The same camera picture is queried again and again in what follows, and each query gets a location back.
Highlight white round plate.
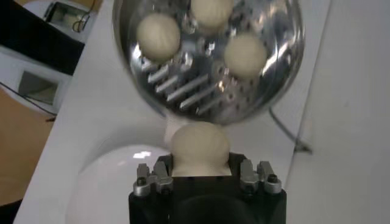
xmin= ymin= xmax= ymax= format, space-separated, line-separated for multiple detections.
xmin=65 ymin=144 xmax=173 ymax=224

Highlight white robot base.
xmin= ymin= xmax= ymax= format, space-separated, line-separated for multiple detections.
xmin=0 ymin=0 xmax=103 ymax=116

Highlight stainless steel steamer basket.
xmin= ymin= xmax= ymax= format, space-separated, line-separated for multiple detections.
xmin=112 ymin=0 xmax=307 ymax=126

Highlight white steamed baozi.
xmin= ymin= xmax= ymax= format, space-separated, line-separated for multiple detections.
xmin=169 ymin=121 xmax=232 ymax=178
xmin=136 ymin=13 xmax=182 ymax=61
xmin=190 ymin=0 xmax=235 ymax=31
xmin=224 ymin=32 xmax=268 ymax=79

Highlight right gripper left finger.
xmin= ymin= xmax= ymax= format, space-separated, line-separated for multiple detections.
xmin=133 ymin=154 xmax=175 ymax=197

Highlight black cooker power cord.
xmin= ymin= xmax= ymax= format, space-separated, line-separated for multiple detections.
xmin=268 ymin=108 xmax=314 ymax=155

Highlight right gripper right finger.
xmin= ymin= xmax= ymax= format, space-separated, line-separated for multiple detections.
xmin=228 ymin=151 xmax=283 ymax=196

